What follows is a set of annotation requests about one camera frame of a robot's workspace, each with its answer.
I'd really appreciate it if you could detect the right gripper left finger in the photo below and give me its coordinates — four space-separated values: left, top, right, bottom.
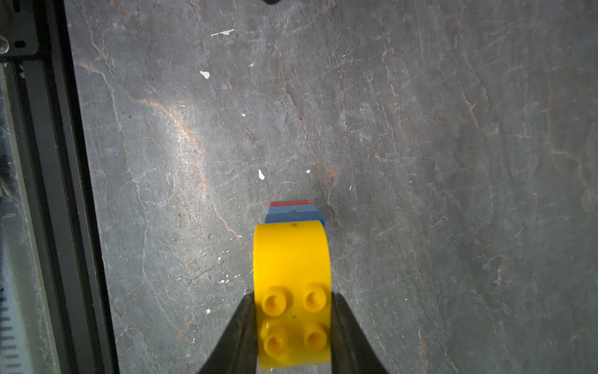
199 292 257 374

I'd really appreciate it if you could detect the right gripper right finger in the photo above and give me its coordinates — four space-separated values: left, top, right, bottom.
330 293 388 374

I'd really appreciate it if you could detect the yellow lego brick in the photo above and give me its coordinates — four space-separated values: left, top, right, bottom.
253 221 332 370

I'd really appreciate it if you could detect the dark blue lego brick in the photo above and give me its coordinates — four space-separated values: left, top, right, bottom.
265 211 325 228

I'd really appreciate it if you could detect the light blue lego brick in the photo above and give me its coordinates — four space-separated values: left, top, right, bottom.
268 204 317 214

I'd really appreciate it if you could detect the red long lego brick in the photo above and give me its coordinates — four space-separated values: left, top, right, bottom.
269 199 313 208

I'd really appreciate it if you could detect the white slotted cable duct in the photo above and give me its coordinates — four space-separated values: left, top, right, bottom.
1 255 30 373

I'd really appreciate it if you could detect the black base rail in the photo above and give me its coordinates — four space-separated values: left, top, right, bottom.
1 1 119 373

